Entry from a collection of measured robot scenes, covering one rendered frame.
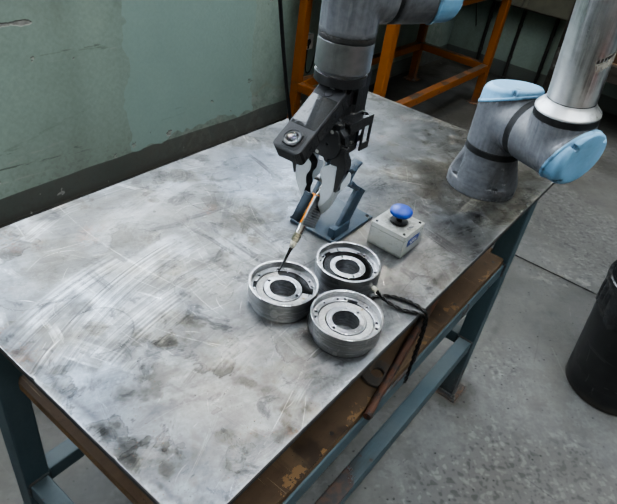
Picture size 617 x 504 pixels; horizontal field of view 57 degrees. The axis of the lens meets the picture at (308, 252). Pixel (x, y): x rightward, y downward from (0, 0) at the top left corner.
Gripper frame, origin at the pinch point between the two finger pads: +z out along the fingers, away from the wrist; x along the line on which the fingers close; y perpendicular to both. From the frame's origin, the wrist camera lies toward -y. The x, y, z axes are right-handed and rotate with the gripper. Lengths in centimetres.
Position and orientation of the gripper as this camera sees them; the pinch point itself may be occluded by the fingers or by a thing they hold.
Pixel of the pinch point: (312, 203)
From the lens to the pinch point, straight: 86.2
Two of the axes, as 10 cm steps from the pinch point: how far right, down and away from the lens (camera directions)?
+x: -7.8, -4.5, 4.3
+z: -1.2, 7.9, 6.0
